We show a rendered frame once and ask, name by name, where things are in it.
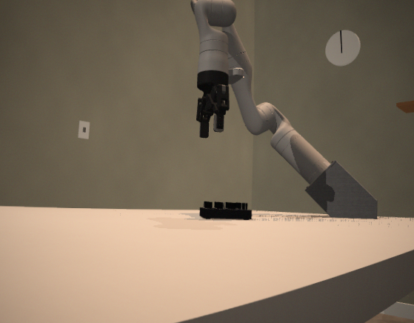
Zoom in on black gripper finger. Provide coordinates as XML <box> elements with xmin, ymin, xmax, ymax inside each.
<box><xmin>196</xmin><ymin>96</ymin><xmax>214</xmax><ymax>138</ymax></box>
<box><xmin>206</xmin><ymin>84</ymin><xmax>230</xmax><ymax>133</ymax></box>

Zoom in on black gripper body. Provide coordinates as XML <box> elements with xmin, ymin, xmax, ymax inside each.
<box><xmin>197</xmin><ymin>70</ymin><xmax>228</xmax><ymax>112</ymax></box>

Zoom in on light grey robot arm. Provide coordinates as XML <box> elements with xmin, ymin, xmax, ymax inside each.
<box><xmin>190</xmin><ymin>0</ymin><xmax>330</xmax><ymax>184</ymax></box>

